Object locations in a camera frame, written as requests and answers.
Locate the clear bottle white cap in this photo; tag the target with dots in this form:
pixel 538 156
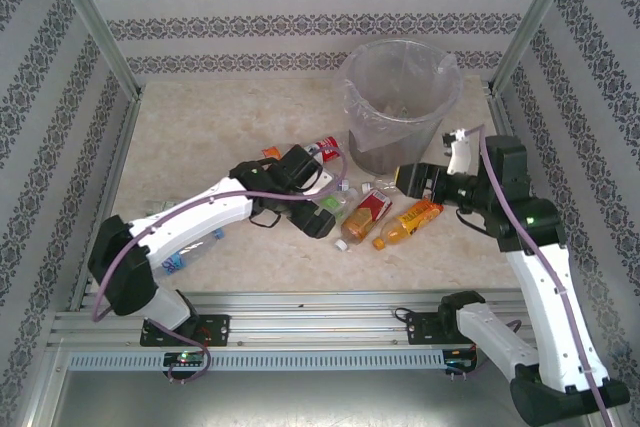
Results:
pixel 385 183

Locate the aluminium frame post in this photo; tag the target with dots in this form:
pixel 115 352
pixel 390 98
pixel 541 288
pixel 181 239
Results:
pixel 96 22
pixel 534 22

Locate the small circuit board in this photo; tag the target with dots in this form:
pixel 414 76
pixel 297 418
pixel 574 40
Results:
pixel 457 364
pixel 185 359

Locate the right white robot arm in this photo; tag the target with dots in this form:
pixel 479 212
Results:
pixel 530 292

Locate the wide aluminium base rail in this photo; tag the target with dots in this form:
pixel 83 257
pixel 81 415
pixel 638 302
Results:
pixel 310 322

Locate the clear plastic bin liner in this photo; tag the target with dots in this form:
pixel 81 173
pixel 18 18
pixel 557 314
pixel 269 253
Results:
pixel 367 127

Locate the red label bottle orange cap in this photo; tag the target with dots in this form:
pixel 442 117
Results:
pixel 330 148

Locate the orange juice bottle orange cap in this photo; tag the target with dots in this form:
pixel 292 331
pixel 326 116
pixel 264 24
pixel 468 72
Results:
pixel 410 222

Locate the grey metal mesh bin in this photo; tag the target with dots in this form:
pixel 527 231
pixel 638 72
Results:
pixel 400 159

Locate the amber tea bottle red label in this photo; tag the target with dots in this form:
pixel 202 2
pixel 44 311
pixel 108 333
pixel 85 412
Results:
pixel 367 214

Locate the clear bottle blue cap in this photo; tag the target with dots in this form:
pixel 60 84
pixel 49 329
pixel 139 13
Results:
pixel 172 263

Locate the small bottle green label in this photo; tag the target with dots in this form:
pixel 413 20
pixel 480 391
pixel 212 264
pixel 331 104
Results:
pixel 331 204

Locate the grey metal base panel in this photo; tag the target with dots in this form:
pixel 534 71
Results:
pixel 300 397

